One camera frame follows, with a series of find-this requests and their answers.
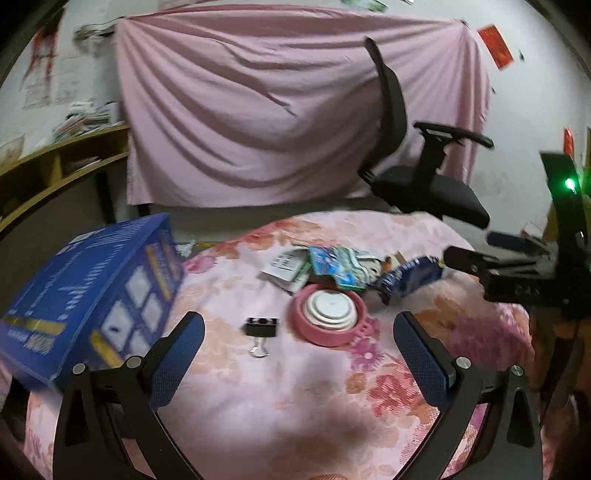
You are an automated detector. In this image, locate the pink hanging bedsheet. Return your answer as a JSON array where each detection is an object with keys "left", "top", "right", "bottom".
[{"left": 115, "top": 4, "right": 491, "bottom": 208}]

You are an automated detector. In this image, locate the stack of books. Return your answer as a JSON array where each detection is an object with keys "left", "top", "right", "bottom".
[{"left": 51, "top": 101, "right": 121, "bottom": 142}]

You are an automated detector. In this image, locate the blue cardboard box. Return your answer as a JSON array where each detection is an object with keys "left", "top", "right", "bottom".
[{"left": 1, "top": 213, "right": 183, "bottom": 391}]

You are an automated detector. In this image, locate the blue snack wrapper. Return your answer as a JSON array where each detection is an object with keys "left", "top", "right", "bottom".
[{"left": 369, "top": 256, "right": 445, "bottom": 305}]

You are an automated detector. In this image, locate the red hanging bag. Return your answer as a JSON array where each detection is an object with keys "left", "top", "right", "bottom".
[{"left": 563, "top": 128, "right": 575, "bottom": 159}]

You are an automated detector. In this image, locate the floral pink tablecloth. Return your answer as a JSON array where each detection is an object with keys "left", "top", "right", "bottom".
[{"left": 20, "top": 209, "right": 555, "bottom": 480}]

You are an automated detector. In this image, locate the red diamond wall poster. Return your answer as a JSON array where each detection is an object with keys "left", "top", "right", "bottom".
[{"left": 478, "top": 24, "right": 514, "bottom": 70}]

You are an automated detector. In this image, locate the pink round lid container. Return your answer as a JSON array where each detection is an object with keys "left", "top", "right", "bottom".
[{"left": 290, "top": 284, "right": 369, "bottom": 348}]

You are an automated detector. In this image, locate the red tassel wall ornament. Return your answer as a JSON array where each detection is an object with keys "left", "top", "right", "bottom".
[{"left": 21, "top": 9, "right": 64, "bottom": 85}]

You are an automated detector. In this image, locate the black office chair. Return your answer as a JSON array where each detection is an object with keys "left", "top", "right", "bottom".
[{"left": 356, "top": 36, "right": 495, "bottom": 230}]

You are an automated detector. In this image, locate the black binder clip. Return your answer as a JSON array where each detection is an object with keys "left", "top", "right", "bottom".
[{"left": 243, "top": 317, "right": 279, "bottom": 358}]

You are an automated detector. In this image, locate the teal colourful snack packet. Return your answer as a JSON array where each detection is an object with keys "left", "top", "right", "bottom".
[{"left": 308, "top": 246, "right": 383, "bottom": 292}]

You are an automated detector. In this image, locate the white green medicine packet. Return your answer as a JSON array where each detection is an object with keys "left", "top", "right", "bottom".
[{"left": 262, "top": 247, "right": 311, "bottom": 295}]

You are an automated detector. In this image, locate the wooden shelf unit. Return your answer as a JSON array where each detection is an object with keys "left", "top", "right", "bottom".
[{"left": 1, "top": 125, "right": 130, "bottom": 237}]

